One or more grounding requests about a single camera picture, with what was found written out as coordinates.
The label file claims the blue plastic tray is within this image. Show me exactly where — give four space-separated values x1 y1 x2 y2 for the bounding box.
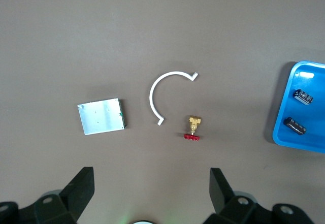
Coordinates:
272 60 325 155

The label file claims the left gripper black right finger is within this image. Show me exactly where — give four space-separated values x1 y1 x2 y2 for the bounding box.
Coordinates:
204 167 313 224

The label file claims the white curved plastic clip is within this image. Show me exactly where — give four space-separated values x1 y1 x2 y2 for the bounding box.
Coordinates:
148 71 199 126

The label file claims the brass valve red handle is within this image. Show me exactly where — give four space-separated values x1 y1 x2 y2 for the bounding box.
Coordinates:
183 115 203 142

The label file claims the black electrolytic capacitor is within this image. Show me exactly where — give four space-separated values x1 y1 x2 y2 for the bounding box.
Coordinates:
282 116 307 135
293 88 314 105

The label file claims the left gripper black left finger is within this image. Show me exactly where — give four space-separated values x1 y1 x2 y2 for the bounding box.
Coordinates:
0 167 95 224

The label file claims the silver metal module box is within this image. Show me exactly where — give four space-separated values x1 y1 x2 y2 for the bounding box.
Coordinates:
77 97 128 136

